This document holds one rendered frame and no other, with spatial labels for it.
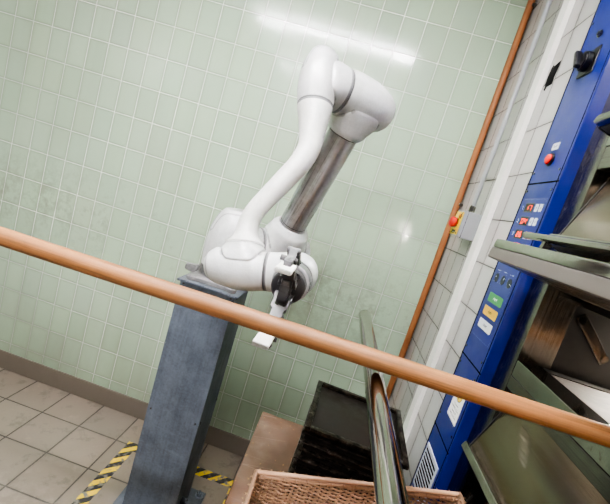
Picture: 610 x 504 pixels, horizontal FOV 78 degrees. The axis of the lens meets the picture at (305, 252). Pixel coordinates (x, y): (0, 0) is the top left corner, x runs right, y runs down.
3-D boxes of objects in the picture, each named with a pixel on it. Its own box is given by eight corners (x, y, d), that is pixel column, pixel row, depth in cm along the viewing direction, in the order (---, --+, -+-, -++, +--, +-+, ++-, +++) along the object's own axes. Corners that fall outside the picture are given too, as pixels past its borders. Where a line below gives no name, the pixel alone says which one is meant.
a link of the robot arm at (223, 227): (195, 256, 140) (210, 199, 137) (241, 264, 149) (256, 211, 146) (205, 270, 126) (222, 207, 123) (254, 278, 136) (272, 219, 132)
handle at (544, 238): (510, 254, 83) (517, 257, 83) (615, 285, 50) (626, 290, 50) (524, 230, 82) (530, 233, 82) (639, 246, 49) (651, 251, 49)
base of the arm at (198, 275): (194, 266, 148) (198, 252, 147) (247, 283, 147) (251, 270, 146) (173, 274, 130) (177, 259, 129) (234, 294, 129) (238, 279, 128)
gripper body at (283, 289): (311, 271, 84) (307, 279, 75) (300, 306, 85) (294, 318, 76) (279, 260, 84) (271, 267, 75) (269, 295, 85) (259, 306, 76)
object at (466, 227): (466, 239, 148) (475, 215, 146) (474, 242, 138) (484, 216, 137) (447, 234, 148) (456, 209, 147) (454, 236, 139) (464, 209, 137)
